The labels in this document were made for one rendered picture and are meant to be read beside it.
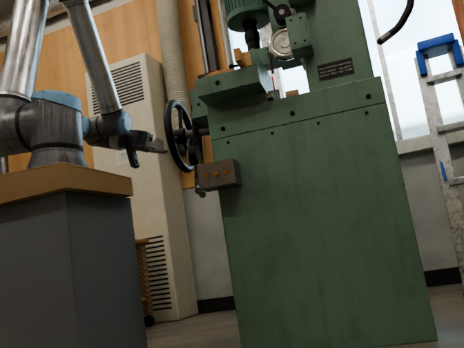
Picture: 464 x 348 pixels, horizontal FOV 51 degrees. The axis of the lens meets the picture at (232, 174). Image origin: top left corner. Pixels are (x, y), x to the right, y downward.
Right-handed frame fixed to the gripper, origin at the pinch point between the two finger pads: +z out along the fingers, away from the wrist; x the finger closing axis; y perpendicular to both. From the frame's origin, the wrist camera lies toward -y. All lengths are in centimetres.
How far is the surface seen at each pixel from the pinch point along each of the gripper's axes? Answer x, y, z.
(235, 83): -42, 21, 38
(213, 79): -42, 21, 31
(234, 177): -42, -9, 44
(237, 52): -49, 29, 39
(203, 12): 123, 117, -50
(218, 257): 134, -50, -7
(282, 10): -29, 52, 45
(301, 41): -32, 40, 55
